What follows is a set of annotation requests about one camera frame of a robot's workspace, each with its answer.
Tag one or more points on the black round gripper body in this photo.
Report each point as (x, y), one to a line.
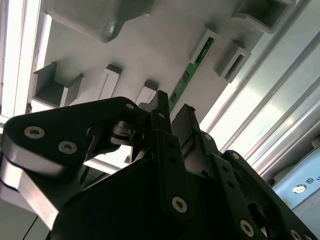
(112, 212)

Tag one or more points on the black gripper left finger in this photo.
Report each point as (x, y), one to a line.
(50, 125)

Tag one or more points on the green RAM stick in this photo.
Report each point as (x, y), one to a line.
(186, 75)

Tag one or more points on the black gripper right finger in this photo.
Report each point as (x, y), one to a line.
(225, 175)

